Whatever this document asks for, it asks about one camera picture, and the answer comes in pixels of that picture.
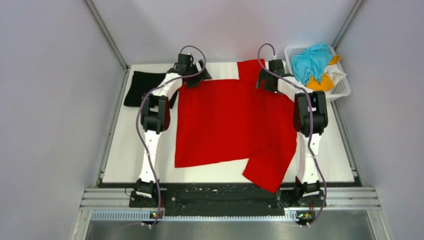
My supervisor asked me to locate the orange t shirt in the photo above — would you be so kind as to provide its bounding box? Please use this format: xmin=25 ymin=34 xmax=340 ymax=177
xmin=306 ymin=55 xmax=341 ymax=92

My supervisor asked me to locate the purple cable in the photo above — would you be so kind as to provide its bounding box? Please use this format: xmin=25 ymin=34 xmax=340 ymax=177
xmin=135 ymin=44 xmax=207 ymax=229
xmin=257 ymin=43 xmax=328 ymax=228

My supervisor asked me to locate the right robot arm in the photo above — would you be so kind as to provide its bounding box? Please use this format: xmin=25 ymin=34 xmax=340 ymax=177
xmin=256 ymin=59 xmax=329 ymax=208

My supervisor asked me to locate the light blue t shirt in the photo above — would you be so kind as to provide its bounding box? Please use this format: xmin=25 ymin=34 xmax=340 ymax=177
xmin=290 ymin=43 xmax=333 ymax=86

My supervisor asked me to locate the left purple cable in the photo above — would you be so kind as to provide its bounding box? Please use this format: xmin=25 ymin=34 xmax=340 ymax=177
xmin=135 ymin=44 xmax=207 ymax=229

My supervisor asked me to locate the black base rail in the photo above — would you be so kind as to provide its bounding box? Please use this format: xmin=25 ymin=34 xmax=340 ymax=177
xmin=129 ymin=181 xmax=327 ymax=219

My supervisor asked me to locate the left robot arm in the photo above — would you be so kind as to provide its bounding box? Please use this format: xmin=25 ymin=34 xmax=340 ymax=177
xmin=134 ymin=53 xmax=212 ymax=207

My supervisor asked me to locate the red t shirt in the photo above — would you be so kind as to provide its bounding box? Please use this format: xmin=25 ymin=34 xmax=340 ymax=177
xmin=174 ymin=59 xmax=297 ymax=193

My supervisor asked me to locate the folded black t shirt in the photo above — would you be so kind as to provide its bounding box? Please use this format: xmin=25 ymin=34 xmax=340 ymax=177
xmin=124 ymin=71 xmax=166 ymax=108

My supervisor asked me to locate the aluminium frame rail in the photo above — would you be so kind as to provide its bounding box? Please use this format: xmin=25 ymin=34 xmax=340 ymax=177
xmin=79 ymin=187 xmax=380 ymax=222

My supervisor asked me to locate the white t shirt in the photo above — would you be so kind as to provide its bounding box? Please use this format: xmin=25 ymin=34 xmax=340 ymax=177
xmin=324 ymin=64 xmax=347 ymax=87

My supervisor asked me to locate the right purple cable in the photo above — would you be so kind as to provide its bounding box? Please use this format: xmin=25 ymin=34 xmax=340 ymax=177
xmin=257 ymin=43 xmax=328 ymax=228

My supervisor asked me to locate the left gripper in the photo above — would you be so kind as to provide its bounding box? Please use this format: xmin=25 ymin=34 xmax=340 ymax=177
xmin=185 ymin=60 xmax=211 ymax=89

